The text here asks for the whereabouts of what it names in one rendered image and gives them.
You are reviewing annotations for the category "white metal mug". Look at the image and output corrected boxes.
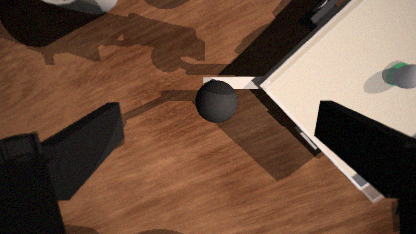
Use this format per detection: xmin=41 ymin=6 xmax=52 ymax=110
xmin=41 ymin=0 xmax=117 ymax=15

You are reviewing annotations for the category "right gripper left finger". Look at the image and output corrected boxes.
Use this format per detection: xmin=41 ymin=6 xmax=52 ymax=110
xmin=0 ymin=102 xmax=125 ymax=234

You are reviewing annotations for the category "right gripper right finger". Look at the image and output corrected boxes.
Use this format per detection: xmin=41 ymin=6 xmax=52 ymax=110
xmin=314 ymin=100 xmax=416 ymax=234

